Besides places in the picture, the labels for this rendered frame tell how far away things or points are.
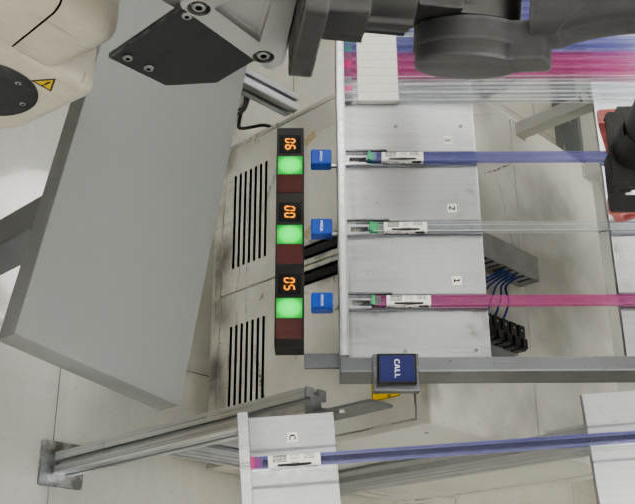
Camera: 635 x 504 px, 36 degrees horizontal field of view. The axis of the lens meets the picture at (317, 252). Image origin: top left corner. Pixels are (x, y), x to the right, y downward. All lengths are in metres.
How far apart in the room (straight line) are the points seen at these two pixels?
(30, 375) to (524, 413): 0.89
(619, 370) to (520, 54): 0.72
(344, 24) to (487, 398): 1.14
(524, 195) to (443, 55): 1.35
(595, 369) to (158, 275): 0.58
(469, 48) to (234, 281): 1.38
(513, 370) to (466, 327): 0.09
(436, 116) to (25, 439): 0.91
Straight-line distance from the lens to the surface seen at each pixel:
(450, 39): 0.71
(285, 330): 1.34
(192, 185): 1.37
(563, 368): 1.34
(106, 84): 1.34
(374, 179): 1.42
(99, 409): 1.93
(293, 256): 1.38
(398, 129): 1.46
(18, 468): 1.82
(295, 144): 1.46
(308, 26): 0.66
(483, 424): 1.72
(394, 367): 1.27
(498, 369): 1.32
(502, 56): 0.71
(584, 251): 2.20
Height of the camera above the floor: 1.57
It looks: 40 degrees down
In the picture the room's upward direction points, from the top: 69 degrees clockwise
